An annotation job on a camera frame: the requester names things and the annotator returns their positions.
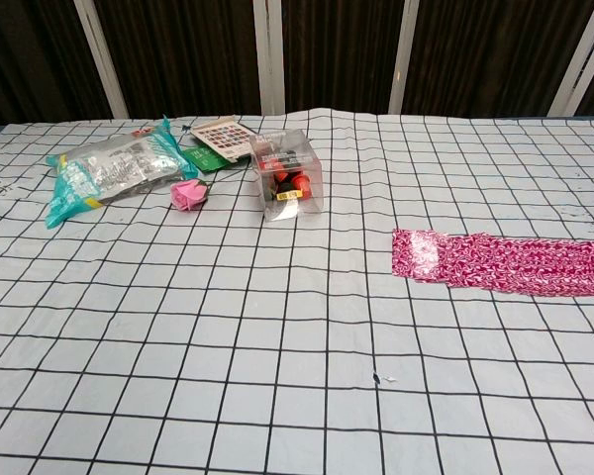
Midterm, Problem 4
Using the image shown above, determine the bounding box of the colour swatch chart card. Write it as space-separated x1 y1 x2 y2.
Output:
190 116 256 164

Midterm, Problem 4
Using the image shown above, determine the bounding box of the white black checked tablecloth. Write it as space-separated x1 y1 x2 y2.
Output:
0 106 594 475

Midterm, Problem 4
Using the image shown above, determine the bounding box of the green flat packet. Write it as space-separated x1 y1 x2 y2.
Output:
177 143 232 173

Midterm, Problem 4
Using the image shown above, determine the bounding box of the white frame post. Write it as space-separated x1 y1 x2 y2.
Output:
386 0 425 114
546 0 594 118
253 0 284 116
73 0 130 120

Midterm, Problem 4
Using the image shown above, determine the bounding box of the teal silver snack bag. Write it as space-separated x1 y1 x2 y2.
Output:
44 114 199 230

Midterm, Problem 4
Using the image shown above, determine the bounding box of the clear box with red items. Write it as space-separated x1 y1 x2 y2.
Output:
248 128 326 223

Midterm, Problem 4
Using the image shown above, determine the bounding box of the long pink glitter packet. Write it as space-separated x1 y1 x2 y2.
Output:
390 228 594 299

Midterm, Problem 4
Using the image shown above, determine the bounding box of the pink paper rose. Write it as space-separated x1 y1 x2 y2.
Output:
170 178 212 214

